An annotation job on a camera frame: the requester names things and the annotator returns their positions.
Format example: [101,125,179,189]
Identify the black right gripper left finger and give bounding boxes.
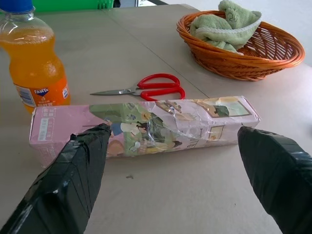
[0,123,112,234]

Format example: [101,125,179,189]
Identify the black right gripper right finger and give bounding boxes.
[237,126,312,234]

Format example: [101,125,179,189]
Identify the brown wicker basket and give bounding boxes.
[175,10,306,82]

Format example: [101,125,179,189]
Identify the green crate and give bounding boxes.
[32,0,115,13]

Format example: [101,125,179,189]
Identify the long pink printed box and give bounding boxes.
[29,95,262,169]

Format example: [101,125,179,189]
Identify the orange soda plastic bottle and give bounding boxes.
[0,0,72,115]

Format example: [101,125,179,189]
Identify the green towel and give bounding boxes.
[189,0,262,55]

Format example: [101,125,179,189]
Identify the red handled scissors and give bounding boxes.
[89,73,186,102]

